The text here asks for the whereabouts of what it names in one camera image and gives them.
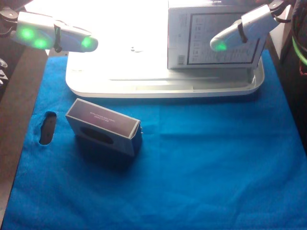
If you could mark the dark blue box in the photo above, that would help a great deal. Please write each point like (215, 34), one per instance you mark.
(182, 36)

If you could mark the maroon and white box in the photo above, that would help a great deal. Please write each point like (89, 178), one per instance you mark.
(100, 119)

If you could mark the white plastic storage bin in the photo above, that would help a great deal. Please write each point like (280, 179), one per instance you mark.
(168, 86)

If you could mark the blue cloth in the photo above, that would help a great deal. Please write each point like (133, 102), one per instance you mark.
(192, 167)

